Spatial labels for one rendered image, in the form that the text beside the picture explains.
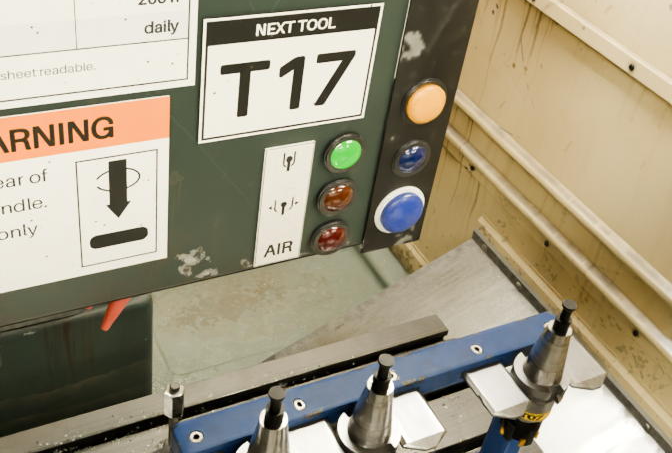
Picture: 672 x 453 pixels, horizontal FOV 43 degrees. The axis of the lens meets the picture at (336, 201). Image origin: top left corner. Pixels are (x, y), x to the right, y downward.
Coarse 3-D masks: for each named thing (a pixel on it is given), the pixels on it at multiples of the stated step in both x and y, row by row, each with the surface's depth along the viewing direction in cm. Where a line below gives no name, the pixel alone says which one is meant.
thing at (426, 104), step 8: (424, 88) 49; (432, 88) 49; (440, 88) 49; (416, 96) 49; (424, 96) 49; (432, 96) 49; (440, 96) 49; (408, 104) 49; (416, 104) 49; (424, 104) 49; (432, 104) 49; (440, 104) 50; (408, 112) 49; (416, 112) 49; (424, 112) 49; (432, 112) 50; (440, 112) 50; (416, 120) 50; (424, 120) 50
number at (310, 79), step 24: (288, 48) 43; (312, 48) 44; (336, 48) 44; (360, 48) 45; (288, 72) 44; (312, 72) 45; (336, 72) 45; (360, 72) 46; (288, 96) 45; (312, 96) 46; (336, 96) 46
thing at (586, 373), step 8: (576, 344) 100; (568, 352) 98; (576, 352) 98; (584, 352) 99; (568, 360) 97; (576, 360) 97; (584, 360) 98; (592, 360) 98; (568, 368) 96; (576, 368) 96; (584, 368) 97; (592, 368) 97; (600, 368) 97; (576, 376) 95; (584, 376) 96; (592, 376) 96; (600, 376) 96; (576, 384) 95; (584, 384) 95; (592, 384) 95; (600, 384) 95
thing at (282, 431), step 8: (256, 424) 77; (264, 424) 75; (280, 424) 75; (256, 432) 76; (264, 432) 75; (272, 432) 75; (280, 432) 75; (288, 432) 77; (256, 440) 76; (264, 440) 76; (272, 440) 75; (280, 440) 76; (288, 440) 77; (248, 448) 78; (256, 448) 77; (264, 448) 76; (272, 448) 76; (280, 448) 76; (288, 448) 78
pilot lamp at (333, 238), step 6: (330, 228) 52; (336, 228) 52; (342, 228) 53; (324, 234) 52; (330, 234) 52; (336, 234) 52; (342, 234) 53; (318, 240) 52; (324, 240) 52; (330, 240) 52; (336, 240) 53; (342, 240) 53; (318, 246) 53; (324, 246) 53; (330, 246) 53; (336, 246) 53
